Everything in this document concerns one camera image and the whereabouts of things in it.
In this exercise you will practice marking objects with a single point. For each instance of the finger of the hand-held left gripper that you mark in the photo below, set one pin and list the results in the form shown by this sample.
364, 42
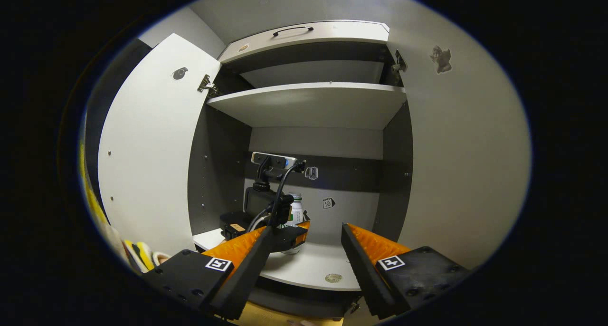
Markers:
287, 238

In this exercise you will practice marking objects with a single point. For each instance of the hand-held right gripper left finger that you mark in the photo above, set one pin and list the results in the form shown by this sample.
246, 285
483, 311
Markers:
249, 273

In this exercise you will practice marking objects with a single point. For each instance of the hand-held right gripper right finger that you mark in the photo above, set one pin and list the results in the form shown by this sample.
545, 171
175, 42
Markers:
358, 273

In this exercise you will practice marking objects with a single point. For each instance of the white bottle green label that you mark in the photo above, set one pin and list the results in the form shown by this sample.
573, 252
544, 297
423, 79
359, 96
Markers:
298, 212

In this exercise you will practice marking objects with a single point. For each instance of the white cabinet door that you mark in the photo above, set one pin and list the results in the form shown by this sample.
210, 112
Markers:
465, 164
152, 150

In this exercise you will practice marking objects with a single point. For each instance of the white cabinet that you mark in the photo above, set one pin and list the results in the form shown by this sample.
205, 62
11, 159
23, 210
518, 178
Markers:
313, 143

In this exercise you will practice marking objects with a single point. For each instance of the white cabinet shelf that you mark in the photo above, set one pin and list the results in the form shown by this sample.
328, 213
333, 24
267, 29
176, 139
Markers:
313, 74
308, 105

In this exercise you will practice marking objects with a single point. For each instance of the metal door hinge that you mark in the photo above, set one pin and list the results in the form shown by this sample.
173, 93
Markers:
206, 84
398, 62

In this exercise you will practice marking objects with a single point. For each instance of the white cabinet drawer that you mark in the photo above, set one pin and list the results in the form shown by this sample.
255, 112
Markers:
332, 33

